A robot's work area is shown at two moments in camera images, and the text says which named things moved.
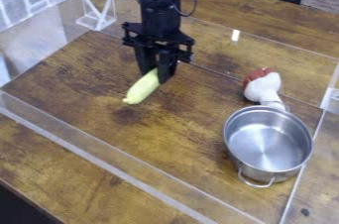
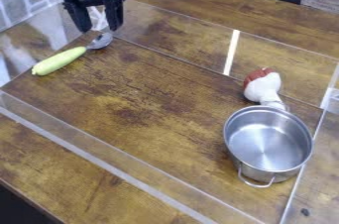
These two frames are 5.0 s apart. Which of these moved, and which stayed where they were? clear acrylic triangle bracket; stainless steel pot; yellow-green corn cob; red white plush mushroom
Moved: yellow-green corn cob
Stayed: stainless steel pot; clear acrylic triangle bracket; red white plush mushroom
